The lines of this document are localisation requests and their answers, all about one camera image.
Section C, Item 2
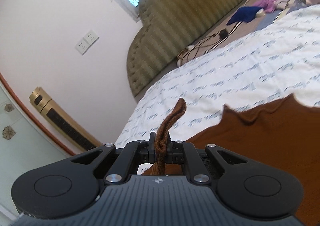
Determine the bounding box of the brown knit sweater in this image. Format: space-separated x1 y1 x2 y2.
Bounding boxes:
141 92 320 226

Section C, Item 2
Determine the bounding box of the gold standing air conditioner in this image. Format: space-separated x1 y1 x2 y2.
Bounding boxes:
29 87 101 151

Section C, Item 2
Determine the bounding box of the white script-print quilt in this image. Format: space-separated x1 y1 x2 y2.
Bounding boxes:
116 5 319 148

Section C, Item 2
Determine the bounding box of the olive green padded headboard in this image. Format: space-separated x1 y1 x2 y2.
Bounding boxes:
127 0 243 96

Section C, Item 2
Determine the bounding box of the dark blue cloth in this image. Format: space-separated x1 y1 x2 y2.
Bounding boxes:
227 6 263 25

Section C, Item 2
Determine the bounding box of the purple garment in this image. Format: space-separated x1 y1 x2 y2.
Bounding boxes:
252 0 277 13

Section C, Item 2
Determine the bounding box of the black charger with cables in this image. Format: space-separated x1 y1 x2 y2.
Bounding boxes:
177 29 229 67

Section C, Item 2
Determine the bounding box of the white double wall socket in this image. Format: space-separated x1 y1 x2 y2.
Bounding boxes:
75 30 99 55

